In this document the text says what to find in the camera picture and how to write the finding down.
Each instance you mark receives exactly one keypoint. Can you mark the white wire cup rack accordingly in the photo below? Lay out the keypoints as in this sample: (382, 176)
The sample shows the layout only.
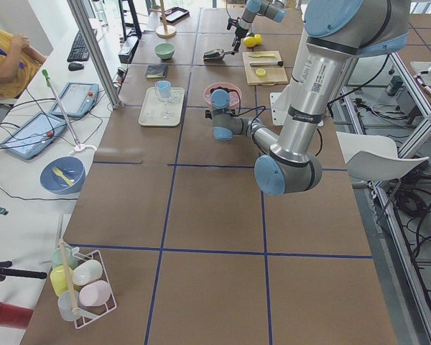
(88, 315)

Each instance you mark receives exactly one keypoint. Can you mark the white plastic cup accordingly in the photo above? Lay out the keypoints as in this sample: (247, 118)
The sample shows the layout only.
(87, 272)

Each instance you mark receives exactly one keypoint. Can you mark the person in yellow shirt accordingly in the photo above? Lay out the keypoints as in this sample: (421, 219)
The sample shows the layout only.
(19, 63)

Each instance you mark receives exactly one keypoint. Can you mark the lemon half slice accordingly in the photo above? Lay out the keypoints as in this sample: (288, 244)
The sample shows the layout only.
(260, 72)

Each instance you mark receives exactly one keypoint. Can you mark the dark wooden tray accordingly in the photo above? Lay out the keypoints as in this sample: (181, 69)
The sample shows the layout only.
(175, 14)

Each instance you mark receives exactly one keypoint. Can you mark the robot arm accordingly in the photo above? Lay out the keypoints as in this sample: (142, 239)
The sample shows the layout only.
(274, 10)
(334, 31)

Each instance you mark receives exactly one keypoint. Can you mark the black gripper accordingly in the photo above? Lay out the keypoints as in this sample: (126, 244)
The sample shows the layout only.
(240, 31)

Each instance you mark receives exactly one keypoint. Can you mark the clear grey plastic cup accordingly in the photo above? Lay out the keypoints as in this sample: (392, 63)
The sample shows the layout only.
(65, 307)

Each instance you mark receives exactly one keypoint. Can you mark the wooden mug tree stand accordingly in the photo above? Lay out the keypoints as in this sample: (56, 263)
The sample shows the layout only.
(165, 30)

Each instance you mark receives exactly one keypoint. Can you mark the aluminium frame post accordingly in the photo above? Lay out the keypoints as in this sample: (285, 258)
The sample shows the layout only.
(81, 18)

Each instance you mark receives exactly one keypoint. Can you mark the clear wine glass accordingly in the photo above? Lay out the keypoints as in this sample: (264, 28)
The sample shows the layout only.
(166, 113)

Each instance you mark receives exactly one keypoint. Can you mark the metal ice scoop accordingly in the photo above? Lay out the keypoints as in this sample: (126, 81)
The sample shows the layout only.
(216, 54)

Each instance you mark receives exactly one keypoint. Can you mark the metal cylinder with black cap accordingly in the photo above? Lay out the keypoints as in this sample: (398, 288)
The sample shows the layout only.
(266, 64)

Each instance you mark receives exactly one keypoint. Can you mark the black computer mouse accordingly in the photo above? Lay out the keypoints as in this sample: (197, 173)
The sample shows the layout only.
(75, 66)

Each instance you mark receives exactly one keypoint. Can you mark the grey folded cloth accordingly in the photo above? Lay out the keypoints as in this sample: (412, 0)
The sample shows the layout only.
(156, 71)

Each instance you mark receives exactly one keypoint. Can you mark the pink bowl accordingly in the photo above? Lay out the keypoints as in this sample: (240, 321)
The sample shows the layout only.
(223, 84)

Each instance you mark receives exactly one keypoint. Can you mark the blue teach pendant tablet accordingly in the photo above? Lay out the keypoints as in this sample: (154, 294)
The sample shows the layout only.
(79, 98)
(34, 135)

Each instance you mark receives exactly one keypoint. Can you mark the green plastic cup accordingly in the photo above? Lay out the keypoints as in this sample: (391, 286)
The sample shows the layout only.
(70, 253)

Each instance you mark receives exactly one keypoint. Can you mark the black keyboard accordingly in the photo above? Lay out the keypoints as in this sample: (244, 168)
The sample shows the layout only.
(79, 51)

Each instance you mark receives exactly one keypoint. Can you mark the wooden cutting board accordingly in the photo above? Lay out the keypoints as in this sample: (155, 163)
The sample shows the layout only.
(275, 76)

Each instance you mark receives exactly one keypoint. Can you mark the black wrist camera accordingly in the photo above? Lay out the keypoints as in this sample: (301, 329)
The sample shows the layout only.
(231, 23)

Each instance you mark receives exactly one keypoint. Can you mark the yellow plastic cup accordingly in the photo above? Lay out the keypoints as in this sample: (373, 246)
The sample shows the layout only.
(58, 280)

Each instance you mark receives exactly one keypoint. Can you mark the green bowl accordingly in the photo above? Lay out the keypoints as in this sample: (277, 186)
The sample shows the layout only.
(164, 51)

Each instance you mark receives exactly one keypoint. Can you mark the yellow lemon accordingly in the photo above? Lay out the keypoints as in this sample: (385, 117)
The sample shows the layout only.
(258, 39)
(249, 41)

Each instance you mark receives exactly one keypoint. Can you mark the blue plastic cup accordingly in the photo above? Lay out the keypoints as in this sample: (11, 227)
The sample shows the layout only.
(163, 90)

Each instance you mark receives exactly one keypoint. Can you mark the blue bowl with cutlery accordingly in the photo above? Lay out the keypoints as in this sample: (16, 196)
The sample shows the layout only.
(65, 175)

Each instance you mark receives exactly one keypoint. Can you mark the yellow plastic knife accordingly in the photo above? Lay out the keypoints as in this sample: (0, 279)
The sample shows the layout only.
(262, 55)

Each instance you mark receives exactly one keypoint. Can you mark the cream bear tray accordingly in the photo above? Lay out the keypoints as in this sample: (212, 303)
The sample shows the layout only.
(155, 114)

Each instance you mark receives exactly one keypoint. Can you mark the purple rod with green tip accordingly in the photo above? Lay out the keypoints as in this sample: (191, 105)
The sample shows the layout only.
(79, 146)

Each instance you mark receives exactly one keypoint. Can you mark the pink plastic cup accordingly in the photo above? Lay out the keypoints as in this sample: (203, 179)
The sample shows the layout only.
(95, 294)

